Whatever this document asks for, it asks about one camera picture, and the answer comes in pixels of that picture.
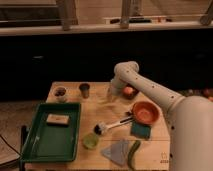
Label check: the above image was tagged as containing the yellow banana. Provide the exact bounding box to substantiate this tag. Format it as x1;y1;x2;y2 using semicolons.
99;98;116;104

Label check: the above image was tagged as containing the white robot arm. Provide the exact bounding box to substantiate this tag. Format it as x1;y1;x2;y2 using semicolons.
109;61;213;171

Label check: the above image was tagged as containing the grey metal cup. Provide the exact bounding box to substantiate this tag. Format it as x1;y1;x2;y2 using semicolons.
79;83;90;98

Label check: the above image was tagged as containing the green plastic cup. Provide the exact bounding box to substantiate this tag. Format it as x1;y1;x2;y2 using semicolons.
83;133;99;149

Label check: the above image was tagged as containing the white cup with dark contents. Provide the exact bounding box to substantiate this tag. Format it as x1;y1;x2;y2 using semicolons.
53;87;67;102

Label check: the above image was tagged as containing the orange egg-shaped ball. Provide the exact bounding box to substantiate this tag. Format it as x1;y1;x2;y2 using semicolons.
123;86;134;95

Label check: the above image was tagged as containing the dark brown bowl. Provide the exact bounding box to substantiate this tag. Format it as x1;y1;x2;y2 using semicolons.
122;86;139;100

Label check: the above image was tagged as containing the orange bowl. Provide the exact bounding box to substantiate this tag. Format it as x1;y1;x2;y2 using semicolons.
132;101;160;125

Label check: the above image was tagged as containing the teal green sponge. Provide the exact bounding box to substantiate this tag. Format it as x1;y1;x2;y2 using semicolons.
130;121;151;139

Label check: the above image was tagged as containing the green chili pepper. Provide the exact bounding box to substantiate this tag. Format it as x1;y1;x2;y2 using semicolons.
127;140;141;171

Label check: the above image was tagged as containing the blue-grey folded cloth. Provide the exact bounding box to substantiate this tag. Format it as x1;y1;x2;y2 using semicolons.
100;140;129;166

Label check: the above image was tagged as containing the tan sponge block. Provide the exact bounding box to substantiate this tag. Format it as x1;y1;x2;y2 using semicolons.
46;114;69;125

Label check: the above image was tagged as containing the green plastic tray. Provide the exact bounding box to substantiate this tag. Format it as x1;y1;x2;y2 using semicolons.
21;103;81;163

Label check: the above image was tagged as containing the white-handled black brush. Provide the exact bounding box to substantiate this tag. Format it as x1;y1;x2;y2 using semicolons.
94;116;133;135

